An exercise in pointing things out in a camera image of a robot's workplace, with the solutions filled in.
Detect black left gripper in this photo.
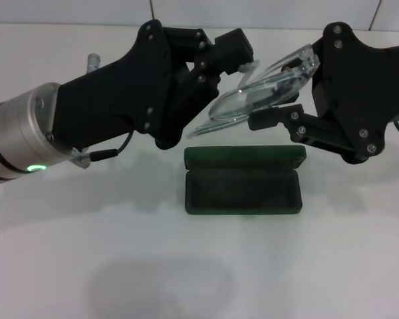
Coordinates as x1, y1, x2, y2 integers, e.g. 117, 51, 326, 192
51, 19, 223, 151

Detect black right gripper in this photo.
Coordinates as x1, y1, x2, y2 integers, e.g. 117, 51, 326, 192
247, 21, 399, 165

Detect clear transparent glasses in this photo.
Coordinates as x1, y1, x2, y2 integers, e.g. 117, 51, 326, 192
186, 43, 321, 140

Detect green glasses case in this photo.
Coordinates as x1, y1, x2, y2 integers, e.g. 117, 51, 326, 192
183, 144, 308, 216

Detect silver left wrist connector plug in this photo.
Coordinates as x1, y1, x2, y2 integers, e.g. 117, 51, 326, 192
86, 52, 102, 72

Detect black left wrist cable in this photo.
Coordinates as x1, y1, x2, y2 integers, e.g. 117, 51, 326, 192
80, 129, 134, 163

